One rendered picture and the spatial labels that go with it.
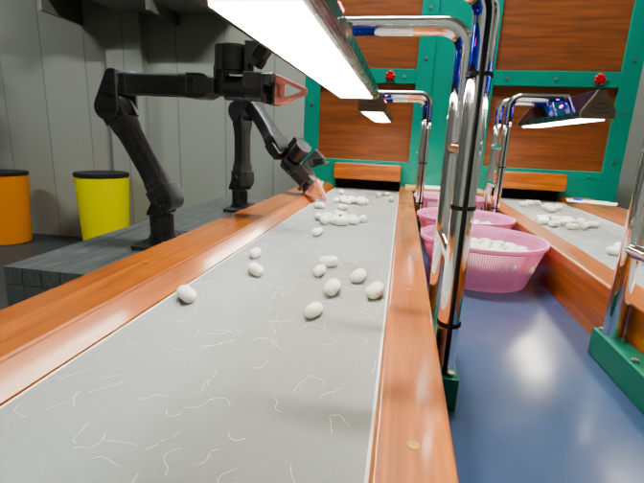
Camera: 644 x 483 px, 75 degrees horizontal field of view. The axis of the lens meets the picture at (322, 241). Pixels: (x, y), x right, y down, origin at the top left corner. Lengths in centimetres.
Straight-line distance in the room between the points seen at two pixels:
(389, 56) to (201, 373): 175
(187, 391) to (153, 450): 7
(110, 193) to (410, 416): 337
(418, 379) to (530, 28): 183
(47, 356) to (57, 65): 397
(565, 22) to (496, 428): 182
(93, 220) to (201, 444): 335
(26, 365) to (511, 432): 48
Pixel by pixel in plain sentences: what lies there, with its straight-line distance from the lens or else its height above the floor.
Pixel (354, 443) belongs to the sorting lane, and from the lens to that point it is 36.
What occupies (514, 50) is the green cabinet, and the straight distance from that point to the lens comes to 207.
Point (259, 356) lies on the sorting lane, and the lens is 46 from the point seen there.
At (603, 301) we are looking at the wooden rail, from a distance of 79.
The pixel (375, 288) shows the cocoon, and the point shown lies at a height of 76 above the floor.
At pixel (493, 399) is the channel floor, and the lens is 57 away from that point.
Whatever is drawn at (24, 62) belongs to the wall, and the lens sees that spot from 458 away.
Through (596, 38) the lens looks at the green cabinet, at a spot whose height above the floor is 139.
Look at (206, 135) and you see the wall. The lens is 365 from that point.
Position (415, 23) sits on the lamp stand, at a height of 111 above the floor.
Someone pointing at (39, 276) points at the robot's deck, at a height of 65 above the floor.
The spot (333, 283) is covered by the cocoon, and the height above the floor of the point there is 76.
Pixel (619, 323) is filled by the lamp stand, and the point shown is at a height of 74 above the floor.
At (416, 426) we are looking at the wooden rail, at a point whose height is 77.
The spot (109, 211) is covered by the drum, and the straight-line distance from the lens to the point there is 363.
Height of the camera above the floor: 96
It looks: 14 degrees down
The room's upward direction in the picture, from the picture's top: 2 degrees clockwise
